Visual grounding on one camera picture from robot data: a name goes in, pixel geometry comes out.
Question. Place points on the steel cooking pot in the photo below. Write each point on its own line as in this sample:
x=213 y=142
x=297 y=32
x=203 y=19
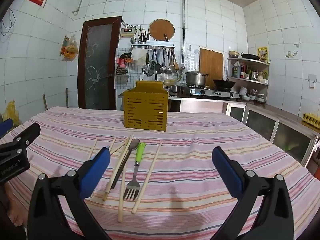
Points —
x=196 y=78

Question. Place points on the round wooden lid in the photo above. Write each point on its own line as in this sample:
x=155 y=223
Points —
x=160 y=28

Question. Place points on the gas stove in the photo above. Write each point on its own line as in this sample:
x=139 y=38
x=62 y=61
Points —
x=215 y=93

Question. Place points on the decorative wall hook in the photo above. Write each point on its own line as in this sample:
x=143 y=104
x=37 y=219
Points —
x=290 y=54

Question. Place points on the black wok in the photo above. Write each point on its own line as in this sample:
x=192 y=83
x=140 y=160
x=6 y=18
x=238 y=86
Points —
x=223 y=83

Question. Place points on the cooking oil bottle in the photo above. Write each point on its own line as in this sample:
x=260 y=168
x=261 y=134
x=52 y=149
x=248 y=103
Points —
x=236 y=71

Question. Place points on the metal wall rack shelf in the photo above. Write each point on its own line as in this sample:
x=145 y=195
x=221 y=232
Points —
x=152 y=45

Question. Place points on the row of condiment bottles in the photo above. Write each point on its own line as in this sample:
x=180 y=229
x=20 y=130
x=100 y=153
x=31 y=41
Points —
x=253 y=75

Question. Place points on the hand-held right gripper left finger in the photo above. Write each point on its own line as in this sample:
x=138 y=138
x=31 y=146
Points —
x=100 y=165

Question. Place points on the person's left hand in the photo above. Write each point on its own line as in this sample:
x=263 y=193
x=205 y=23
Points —
x=15 y=205

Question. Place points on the red items on wall rack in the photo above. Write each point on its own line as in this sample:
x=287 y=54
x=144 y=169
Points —
x=123 y=61

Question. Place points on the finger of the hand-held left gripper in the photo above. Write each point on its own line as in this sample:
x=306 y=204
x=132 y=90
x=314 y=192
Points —
x=5 y=128
x=27 y=135

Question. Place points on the grey wall pipe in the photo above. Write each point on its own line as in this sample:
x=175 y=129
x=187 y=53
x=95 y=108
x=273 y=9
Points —
x=183 y=17

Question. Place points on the row of hanging kitchen utensils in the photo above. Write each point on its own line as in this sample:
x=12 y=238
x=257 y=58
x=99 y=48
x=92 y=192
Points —
x=162 y=65

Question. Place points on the corner shelf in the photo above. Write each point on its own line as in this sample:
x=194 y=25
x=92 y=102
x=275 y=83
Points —
x=250 y=81

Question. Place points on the hanging bag of oranges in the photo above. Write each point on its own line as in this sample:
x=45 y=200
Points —
x=70 y=51

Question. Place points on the black pan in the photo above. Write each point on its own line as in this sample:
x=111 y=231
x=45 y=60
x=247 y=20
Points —
x=250 y=56

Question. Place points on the dark metal spoon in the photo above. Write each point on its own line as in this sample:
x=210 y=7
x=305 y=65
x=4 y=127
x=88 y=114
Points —
x=135 y=143

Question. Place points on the yellow slotted utensil holder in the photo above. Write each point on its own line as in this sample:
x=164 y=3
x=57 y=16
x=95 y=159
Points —
x=145 y=107

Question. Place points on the yellow plastic bag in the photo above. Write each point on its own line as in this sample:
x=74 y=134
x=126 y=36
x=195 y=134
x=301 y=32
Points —
x=11 y=110

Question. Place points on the yellow egg tray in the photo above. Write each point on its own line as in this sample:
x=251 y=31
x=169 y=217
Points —
x=311 y=119

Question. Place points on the wooden cutting board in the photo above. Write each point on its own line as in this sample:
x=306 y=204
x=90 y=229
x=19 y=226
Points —
x=211 y=62

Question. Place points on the small steel cup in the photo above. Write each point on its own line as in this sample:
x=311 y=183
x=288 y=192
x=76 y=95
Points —
x=175 y=88

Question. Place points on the pink striped tablecloth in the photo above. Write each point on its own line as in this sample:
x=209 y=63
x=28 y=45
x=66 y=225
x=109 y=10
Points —
x=190 y=155

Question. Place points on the metal colander bowl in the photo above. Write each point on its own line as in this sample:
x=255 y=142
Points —
x=234 y=54

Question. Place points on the white electrical switch box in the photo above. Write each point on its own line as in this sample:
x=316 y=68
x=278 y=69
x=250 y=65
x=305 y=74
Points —
x=127 y=32

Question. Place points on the kitchen cabinet with glass doors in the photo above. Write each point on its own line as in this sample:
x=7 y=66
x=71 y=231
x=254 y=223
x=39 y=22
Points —
x=262 y=125

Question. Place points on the stack of bowls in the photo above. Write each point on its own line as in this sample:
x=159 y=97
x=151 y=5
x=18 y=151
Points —
x=250 y=95

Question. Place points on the yellow wall poster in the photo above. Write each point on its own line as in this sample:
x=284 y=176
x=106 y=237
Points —
x=263 y=54

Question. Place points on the wooden stick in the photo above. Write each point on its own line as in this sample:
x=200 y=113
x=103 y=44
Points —
x=45 y=102
x=67 y=98

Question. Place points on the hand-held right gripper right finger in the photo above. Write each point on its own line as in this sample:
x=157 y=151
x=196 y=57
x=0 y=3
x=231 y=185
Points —
x=225 y=170

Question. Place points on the white hanging cloth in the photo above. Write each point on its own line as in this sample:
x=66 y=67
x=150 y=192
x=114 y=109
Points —
x=139 y=56

